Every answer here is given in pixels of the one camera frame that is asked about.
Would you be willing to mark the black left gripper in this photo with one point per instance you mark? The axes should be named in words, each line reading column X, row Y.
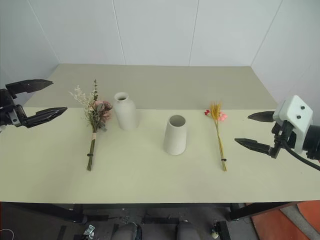
column 10, row 110

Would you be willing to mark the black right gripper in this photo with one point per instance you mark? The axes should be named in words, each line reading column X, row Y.
column 283, row 135

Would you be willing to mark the white tapered vase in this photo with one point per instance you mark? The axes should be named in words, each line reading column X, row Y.
column 175, row 140

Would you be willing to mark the white bottle-shaped vase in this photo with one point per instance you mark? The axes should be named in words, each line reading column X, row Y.
column 126, row 112

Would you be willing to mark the yellow wheat flower bouquet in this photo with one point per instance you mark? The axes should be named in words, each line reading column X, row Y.
column 217, row 117

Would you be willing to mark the pink dried flower bouquet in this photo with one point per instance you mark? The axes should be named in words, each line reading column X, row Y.
column 96, row 112

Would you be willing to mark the red floor mat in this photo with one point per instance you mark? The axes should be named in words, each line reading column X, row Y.
column 272, row 225

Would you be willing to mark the small silver floor object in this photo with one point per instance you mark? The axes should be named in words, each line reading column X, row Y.
column 89, row 230

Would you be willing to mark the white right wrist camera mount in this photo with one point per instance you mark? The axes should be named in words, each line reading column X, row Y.
column 295, row 112

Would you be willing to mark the black table frame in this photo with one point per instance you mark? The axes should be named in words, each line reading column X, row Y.
column 75, row 208

